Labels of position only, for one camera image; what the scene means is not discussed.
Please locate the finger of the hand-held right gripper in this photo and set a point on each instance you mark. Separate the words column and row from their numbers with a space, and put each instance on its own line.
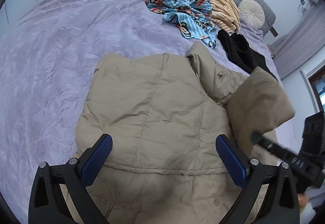
column 275, row 149

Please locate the dark wooden window frame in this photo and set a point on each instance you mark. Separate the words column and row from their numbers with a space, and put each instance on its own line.
column 314, row 84

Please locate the black garment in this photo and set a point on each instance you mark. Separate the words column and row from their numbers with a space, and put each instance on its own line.
column 238, row 49

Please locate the round white pleated cushion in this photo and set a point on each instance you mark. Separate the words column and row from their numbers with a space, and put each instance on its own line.
column 251, row 12

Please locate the beige striped fleece garment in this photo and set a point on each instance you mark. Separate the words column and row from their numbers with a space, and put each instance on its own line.
column 223, row 11

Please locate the beige puffer jacket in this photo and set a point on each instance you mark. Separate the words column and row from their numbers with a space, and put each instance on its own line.
column 157, row 112

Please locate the grey curtain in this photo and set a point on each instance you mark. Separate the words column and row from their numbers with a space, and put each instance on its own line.
column 302, row 44

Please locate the purple plush blanket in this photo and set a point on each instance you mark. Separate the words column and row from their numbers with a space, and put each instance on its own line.
column 63, row 61

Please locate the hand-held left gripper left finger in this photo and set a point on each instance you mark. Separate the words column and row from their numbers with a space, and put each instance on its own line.
column 97, row 158

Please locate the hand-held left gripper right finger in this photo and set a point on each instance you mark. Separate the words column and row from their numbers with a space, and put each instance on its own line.
column 229, row 160

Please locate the blue monkey print garment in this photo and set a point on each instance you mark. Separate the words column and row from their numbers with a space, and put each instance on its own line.
column 177, row 6

